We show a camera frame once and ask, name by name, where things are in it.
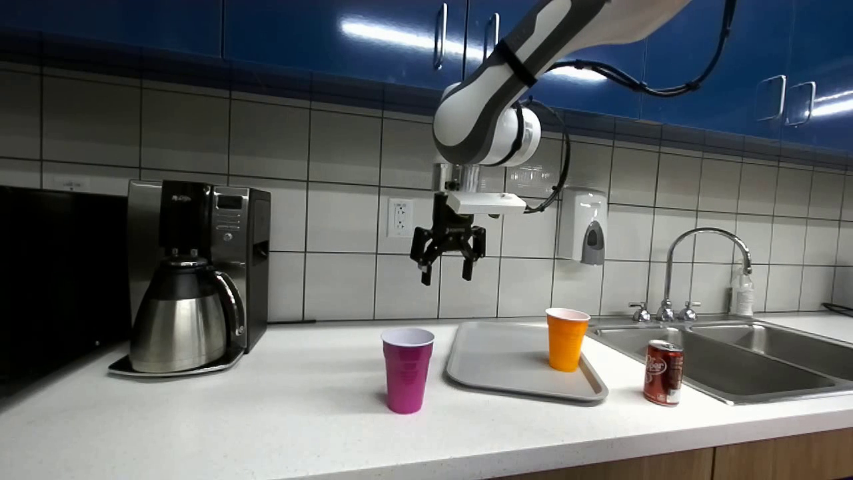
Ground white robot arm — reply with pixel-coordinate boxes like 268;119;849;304
410;0;689;287

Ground chrome sink faucet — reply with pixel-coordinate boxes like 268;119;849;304
627;225;758;325

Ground purple plastic cup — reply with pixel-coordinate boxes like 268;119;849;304
382;328;434;415

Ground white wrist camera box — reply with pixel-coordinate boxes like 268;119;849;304
448;193;525;216

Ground steel coffee maker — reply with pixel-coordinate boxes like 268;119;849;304
109;183;272;380

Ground white wall outlet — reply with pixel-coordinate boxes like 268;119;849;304
388;197;414;241

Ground black microwave oven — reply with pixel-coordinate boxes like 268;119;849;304
0;187;130;403

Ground white soap dispenser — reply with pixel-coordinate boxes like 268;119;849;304
557;191;607;265

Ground grey plastic tray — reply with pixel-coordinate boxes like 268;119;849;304
445;324;607;407

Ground red soda can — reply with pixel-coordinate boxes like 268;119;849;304
643;339;682;407

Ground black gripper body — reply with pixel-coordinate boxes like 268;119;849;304
428;196;477;256

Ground stainless steel double sink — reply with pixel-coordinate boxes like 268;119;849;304
590;319;853;407

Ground blue wall cabinets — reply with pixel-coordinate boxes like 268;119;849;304
0;0;850;156

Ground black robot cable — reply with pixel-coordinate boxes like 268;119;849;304
520;0;741;216

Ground clear soap bottle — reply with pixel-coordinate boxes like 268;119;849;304
729;272;755;319

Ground orange plastic cup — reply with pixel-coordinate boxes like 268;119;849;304
548;307;590;371

